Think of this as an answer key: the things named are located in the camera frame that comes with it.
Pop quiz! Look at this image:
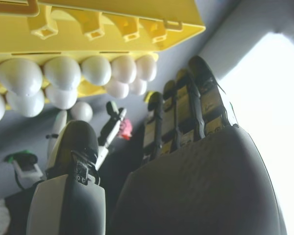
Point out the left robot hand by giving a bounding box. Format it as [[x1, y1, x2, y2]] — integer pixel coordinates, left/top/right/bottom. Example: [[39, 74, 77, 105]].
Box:
[[26, 55, 289, 235]]

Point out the yellow egg carton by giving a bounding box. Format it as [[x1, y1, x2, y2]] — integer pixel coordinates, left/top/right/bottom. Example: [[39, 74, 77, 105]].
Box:
[[0, 0, 206, 111]]

